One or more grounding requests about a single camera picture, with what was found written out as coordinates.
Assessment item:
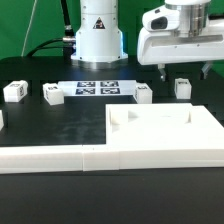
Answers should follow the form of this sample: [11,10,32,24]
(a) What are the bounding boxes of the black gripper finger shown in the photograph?
[201,61,213,79]
[157,64,166,81]

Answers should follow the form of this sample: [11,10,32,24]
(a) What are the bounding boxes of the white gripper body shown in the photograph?
[137,24,224,65]

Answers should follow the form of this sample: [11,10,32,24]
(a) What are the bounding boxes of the white marker base plate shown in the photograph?
[58,80,136,97]

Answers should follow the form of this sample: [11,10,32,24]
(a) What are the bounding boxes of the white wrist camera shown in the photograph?
[142,5,180,32]

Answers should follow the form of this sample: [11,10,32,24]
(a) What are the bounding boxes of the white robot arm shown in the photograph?
[71,0,224,78]

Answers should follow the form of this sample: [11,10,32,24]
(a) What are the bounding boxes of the black cables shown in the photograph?
[26,0,76,58]

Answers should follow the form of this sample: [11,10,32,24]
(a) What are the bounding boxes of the white obstacle fence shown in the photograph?
[0,143,224,174]

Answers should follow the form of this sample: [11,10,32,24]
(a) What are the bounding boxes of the white block left edge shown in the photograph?
[0,110,4,131]

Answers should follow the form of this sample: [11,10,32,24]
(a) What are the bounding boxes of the white square tabletop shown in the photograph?
[106,103,224,148]

